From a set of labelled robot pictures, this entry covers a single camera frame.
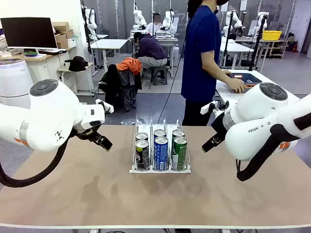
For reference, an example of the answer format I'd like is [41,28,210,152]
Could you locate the small white rolling table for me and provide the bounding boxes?
[57,62,98,97]

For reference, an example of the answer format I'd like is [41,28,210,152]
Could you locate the black keyboard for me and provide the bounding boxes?
[38,49,68,55]

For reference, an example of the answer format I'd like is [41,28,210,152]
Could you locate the white side table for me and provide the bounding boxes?
[215,69,307,105]

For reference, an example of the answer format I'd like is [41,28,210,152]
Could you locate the right arm black cable sleeve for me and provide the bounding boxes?
[236,113,311,182]

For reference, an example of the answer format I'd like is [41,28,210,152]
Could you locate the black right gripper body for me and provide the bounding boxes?
[211,113,230,141]

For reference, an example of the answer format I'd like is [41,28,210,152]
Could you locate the white cylindrical air purifier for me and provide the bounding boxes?
[0,58,34,109]

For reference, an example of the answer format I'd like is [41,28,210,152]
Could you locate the grey plastic stool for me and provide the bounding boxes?
[150,65,168,85]

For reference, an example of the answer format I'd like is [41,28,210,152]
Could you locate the black computer monitor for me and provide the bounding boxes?
[0,17,58,50]

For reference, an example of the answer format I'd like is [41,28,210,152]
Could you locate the long white background table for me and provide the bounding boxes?
[220,36,255,70]

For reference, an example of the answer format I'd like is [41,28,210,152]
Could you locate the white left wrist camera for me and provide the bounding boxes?
[95,98,115,117]

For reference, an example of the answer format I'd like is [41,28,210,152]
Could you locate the person's right hand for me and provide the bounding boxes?
[227,78,247,94]

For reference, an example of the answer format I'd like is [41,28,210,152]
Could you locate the white background desk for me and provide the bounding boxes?
[89,38,129,71]

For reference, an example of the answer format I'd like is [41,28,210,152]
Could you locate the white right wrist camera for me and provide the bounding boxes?
[200,100,230,117]

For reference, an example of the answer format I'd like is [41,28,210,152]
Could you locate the chair with black jacket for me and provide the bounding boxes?
[98,63,143,114]

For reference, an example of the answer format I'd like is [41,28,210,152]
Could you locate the person's right forearm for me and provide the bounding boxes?
[203,62,233,85]

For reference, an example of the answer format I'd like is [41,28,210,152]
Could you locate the orange jacket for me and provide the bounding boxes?
[116,57,142,76]

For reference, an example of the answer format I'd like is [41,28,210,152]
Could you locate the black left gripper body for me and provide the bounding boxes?
[72,125,103,143]

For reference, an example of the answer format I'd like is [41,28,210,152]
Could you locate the seated person white shirt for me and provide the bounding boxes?
[145,13,162,33]

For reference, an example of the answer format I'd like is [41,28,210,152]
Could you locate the white wire can dispenser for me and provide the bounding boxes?
[128,116,192,174]

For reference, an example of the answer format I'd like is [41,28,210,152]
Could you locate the seated person dark hoodie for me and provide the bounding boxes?
[133,32,168,70]

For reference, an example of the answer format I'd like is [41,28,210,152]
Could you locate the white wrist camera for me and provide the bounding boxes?
[95,98,115,117]
[200,100,230,117]

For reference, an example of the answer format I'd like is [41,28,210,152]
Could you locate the yellow plastic crate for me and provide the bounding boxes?
[261,30,283,41]

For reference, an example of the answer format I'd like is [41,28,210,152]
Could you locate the black tripod pole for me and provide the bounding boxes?
[249,13,265,71]

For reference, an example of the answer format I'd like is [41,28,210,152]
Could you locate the person in blue shirt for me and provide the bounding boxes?
[181,0,230,126]

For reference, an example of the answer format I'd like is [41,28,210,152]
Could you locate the cardboard box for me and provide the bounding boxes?
[52,21,70,32]
[54,30,75,49]

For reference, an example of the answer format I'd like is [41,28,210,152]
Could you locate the wooden shelf unit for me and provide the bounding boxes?
[259,40,289,59]

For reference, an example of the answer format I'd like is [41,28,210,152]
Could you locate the black cap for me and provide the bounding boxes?
[64,55,89,72]

